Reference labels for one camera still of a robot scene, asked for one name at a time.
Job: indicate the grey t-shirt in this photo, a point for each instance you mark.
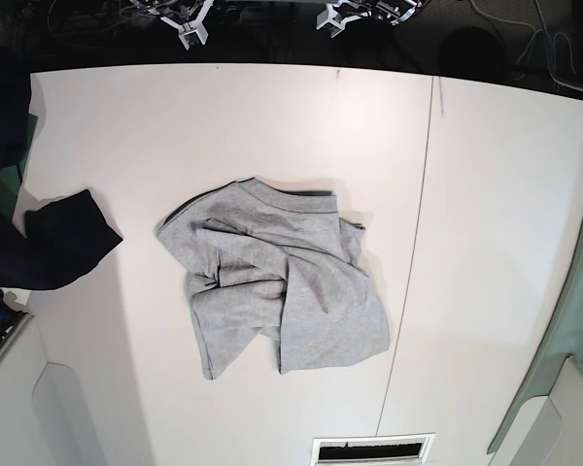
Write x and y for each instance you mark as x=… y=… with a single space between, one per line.
x=280 y=264

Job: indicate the black round stool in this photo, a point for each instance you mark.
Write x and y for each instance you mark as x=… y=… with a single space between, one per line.
x=472 y=53

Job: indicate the dark navy cloth pile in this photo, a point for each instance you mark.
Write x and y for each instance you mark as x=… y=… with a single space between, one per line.
x=64 y=240

